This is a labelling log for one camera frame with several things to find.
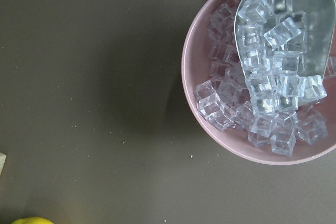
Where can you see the pink ice bowl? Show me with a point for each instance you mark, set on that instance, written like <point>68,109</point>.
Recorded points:
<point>195,67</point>

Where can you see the steel ice scoop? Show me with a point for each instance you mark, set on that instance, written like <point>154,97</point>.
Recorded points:
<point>304,26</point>

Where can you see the lower whole lemon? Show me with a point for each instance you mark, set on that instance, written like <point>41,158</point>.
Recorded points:
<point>32,220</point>

